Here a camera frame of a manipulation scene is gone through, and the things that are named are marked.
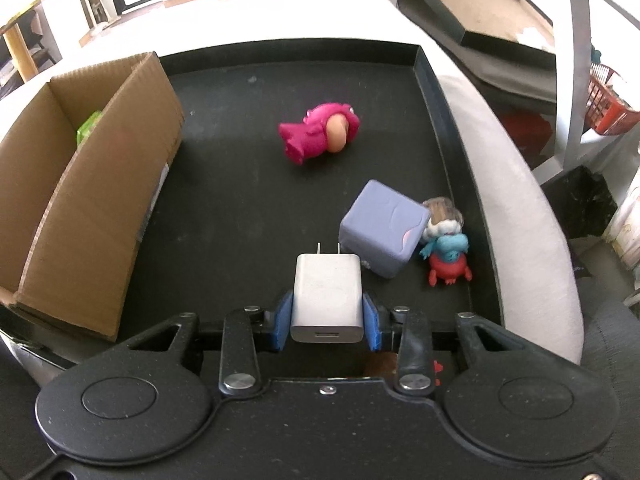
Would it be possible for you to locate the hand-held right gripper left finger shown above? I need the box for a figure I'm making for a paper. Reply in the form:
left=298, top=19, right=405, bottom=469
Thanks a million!
left=119, top=290, right=295, bottom=396

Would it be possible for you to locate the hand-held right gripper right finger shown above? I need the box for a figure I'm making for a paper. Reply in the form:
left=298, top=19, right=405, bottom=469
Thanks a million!
left=362, top=292, right=532, bottom=396

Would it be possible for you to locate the white wall charger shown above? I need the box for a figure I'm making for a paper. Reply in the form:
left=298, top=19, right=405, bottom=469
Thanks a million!
left=289, top=242, right=364, bottom=345

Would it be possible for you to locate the purple cube toy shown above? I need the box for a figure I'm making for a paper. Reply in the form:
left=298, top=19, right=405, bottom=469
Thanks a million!
left=338, top=179, right=432, bottom=280

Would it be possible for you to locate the blue and red figurine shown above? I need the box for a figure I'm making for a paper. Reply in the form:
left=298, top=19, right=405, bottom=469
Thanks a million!
left=419, top=232, right=474, bottom=287

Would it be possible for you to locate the brown and white figurine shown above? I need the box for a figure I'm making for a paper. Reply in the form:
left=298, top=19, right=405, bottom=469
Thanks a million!
left=422, top=197, right=464, bottom=242

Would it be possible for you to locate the black tray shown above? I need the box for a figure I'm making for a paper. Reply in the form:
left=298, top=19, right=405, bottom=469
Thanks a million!
left=117, top=42, right=504, bottom=335

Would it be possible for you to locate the pink dinosaur figurine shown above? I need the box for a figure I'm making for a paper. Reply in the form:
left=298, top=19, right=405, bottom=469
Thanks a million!
left=278, top=102, right=361, bottom=165

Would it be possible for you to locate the brown cardboard box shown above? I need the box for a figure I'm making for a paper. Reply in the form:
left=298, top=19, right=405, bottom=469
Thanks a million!
left=0, top=51, right=186, bottom=343

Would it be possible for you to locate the black bag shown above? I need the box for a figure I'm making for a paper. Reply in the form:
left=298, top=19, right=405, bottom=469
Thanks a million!
left=541, top=165, right=620, bottom=241

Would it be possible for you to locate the dark red cabinet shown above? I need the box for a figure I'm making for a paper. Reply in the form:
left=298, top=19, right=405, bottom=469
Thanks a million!
left=500, top=110, right=557, bottom=167

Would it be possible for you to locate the green cube toy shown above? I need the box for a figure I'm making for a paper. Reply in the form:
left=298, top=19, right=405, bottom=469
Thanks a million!
left=75, top=110, right=104, bottom=149

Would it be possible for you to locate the grey chair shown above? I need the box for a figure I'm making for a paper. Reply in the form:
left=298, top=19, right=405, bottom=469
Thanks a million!
left=397, top=0, right=560, bottom=107

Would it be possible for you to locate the white desk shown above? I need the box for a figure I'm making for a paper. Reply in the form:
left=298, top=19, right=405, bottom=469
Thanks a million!
left=530, top=0, right=640, bottom=186

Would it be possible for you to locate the white blanket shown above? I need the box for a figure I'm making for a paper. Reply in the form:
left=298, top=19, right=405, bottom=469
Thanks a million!
left=0, top=0, right=586, bottom=367

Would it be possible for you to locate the red plastic basket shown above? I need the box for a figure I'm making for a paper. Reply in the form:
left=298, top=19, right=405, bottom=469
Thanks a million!
left=581, top=62, right=640, bottom=136

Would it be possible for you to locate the round wooden table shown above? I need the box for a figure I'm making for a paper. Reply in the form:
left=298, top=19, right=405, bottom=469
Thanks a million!
left=0, top=0, right=45, bottom=84

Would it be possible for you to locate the black picture frame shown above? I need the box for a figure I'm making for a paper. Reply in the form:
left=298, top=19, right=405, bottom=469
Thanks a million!
left=400, top=0, right=557, bottom=63

